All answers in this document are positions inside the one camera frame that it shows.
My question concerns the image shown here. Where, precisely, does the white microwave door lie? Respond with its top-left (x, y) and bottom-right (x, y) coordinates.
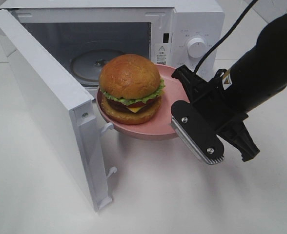
top-left (0, 10), bottom-right (117, 211)

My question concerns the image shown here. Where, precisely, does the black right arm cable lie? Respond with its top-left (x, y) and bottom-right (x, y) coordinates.
top-left (193, 0), bottom-right (259, 74)

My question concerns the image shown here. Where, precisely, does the burger with lettuce and cheese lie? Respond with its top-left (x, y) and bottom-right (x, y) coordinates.
top-left (99, 54), bottom-right (165, 125)

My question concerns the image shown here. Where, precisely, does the glass microwave turntable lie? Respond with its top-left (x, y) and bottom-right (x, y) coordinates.
top-left (70, 49), bottom-right (124, 87)

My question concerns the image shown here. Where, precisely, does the white microwave oven body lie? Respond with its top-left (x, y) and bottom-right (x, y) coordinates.
top-left (0, 0), bottom-right (225, 99)

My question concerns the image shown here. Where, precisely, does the pink round plate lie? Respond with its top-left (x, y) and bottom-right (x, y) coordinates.
top-left (96, 64), bottom-right (189, 140)

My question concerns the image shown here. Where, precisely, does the white round knob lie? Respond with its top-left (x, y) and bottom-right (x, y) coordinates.
top-left (186, 60), bottom-right (198, 71)
top-left (186, 37), bottom-right (207, 58)

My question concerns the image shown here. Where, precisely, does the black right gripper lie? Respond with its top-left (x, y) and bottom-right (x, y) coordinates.
top-left (171, 65), bottom-right (260, 162)

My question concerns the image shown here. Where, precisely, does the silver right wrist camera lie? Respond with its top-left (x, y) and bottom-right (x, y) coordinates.
top-left (171, 100), bottom-right (225, 165)

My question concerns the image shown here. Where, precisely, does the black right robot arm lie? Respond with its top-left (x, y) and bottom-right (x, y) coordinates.
top-left (171, 14), bottom-right (287, 165)

